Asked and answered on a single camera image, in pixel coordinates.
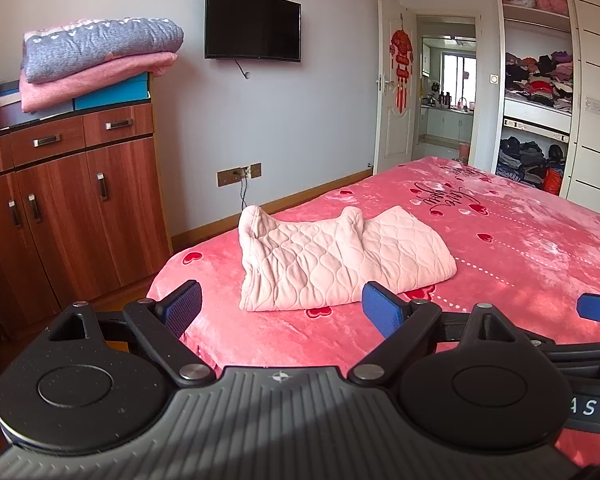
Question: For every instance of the teal box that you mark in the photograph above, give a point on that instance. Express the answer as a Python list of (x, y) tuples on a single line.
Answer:
[(120, 92)]

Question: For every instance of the red heart printed blanket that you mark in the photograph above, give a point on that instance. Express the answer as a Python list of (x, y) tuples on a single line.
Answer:
[(505, 240)]

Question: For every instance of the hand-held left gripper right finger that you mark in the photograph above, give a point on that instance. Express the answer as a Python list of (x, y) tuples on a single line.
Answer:
[(385, 307)]

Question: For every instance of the pink quilted garment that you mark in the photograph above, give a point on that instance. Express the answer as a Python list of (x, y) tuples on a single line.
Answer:
[(330, 260)]

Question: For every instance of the grey folded blanket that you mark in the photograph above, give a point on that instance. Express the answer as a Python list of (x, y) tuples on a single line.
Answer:
[(95, 45)]

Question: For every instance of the dark blue box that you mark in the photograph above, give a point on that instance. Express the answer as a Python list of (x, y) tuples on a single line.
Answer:
[(2, 91)]

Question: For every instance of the wooden cabinet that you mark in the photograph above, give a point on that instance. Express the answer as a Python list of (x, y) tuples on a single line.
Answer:
[(80, 210)]

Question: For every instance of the black wall television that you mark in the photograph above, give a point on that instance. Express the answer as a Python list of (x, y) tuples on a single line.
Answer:
[(252, 22)]

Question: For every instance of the white door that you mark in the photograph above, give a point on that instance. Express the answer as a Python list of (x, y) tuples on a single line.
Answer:
[(397, 135)]

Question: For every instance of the pink bucket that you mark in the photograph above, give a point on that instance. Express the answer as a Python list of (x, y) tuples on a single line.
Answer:
[(464, 151)]

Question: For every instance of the white kitchen cabinets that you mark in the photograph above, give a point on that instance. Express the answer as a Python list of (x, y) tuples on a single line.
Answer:
[(445, 122)]

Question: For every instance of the pile of colourful folded clothes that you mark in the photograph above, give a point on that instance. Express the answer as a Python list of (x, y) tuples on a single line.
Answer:
[(540, 82)]

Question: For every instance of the white wardrobe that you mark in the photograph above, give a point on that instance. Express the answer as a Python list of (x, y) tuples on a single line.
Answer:
[(595, 160)]

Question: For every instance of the pink knitted folded blanket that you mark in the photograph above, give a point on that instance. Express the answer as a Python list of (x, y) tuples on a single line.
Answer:
[(80, 85)]

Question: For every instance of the red knot door decoration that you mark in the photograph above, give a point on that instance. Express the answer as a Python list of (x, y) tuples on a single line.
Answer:
[(401, 45)]

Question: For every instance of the kitchen window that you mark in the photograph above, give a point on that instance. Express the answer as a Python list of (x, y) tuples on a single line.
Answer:
[(457, 75)]

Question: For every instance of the brass wall socket plate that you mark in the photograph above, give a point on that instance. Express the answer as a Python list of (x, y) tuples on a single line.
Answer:
[(227, 177)]

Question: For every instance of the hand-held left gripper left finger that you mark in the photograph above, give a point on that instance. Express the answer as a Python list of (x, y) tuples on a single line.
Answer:
[(185, 307)]

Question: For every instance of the pile of dark clothes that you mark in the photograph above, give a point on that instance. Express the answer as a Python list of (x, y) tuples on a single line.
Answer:
[(525, 160)]

